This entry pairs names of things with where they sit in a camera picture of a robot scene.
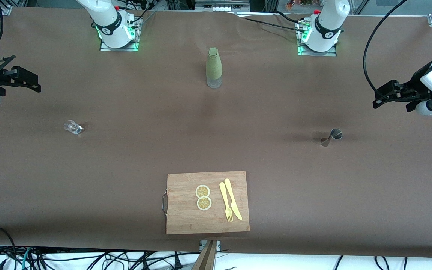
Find clear glass shaker cup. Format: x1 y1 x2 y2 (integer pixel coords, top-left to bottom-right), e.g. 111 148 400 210
64 120 84 135

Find steel jigger measuring cup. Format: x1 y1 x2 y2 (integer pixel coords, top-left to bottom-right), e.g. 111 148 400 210
320 128 343 147

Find brown table cover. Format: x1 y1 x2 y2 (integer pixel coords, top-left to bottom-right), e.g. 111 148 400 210
0 7 432 258

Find green bottle with clear base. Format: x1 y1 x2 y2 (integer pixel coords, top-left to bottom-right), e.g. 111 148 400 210
205 47 223 89

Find yellow plastic knife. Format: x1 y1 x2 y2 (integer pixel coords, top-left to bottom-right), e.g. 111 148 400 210
224 178 243 221

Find yellow plastic fork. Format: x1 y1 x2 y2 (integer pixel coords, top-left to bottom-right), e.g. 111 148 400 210
219 182 234 222

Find wooden cutting board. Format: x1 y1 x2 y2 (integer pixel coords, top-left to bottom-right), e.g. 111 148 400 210
162 171 250 235

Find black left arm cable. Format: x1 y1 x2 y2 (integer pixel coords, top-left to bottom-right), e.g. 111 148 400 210
363 0 410 94

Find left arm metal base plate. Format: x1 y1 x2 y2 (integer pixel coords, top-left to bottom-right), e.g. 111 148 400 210
297 21 338 57

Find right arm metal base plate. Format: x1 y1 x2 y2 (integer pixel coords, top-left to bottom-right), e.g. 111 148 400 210
99 17 140 52

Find black left base cable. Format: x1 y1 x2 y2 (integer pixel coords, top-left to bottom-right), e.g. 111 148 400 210
238 10 309 34

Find black base cable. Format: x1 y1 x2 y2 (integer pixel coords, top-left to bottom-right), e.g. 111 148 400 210
238 10 309 34
133 7 157 29

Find black right base cable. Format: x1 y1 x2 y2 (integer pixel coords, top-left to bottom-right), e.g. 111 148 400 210
133 7 157 29

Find small metal bracket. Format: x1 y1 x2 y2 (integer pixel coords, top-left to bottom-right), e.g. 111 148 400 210
200 240 221 252

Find wooden post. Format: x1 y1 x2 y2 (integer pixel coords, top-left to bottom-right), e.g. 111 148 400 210
192 240 218 270

